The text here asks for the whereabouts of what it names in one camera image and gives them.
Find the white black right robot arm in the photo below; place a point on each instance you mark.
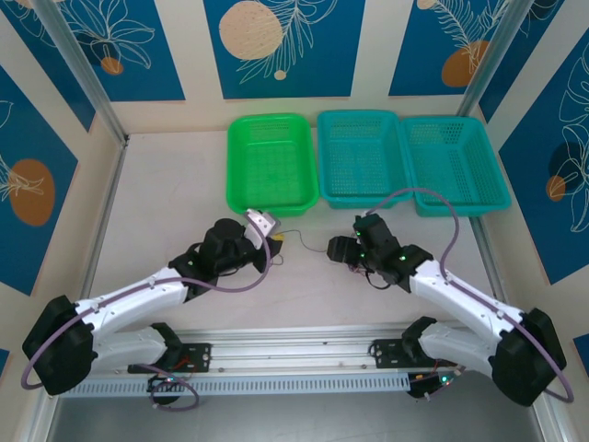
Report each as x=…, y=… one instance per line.
x=460, y=294

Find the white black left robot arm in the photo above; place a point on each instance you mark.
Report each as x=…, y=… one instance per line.
x=138, y=294

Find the green plastic basket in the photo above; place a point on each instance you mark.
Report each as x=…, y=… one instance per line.
x=271, y=161

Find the teal plastic basket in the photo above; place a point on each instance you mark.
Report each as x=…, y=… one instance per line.
x=363, y=156
x=455, y=166

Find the small control board green light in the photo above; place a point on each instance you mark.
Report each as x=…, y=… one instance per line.
x=165, y=381
x=432, y=384

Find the blue poster dark circle leaves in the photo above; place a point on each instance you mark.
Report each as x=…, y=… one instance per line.
x=552, y=207

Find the grey metal panel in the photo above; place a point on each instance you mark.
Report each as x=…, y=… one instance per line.
x=299, y=423

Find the blue poster beige circle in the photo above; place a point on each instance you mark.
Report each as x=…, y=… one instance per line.
x=322, y=69

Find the blue poster flower orange dot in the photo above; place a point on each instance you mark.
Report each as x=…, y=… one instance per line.
x=152, y=60

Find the blue poster fern orange circle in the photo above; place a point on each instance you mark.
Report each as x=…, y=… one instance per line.
x=414, y=46

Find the blue poster large orange oval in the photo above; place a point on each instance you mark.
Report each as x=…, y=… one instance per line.
x=27, y=138

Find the blue poster white leaf lines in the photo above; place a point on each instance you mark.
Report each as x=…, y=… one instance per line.
x=46, y=50
x=517, y=55

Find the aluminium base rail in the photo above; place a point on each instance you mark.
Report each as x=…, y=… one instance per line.
x=294, y=350

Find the aluminium frame post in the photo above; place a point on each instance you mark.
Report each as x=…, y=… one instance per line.
x=492, y=60
x=83, y=78

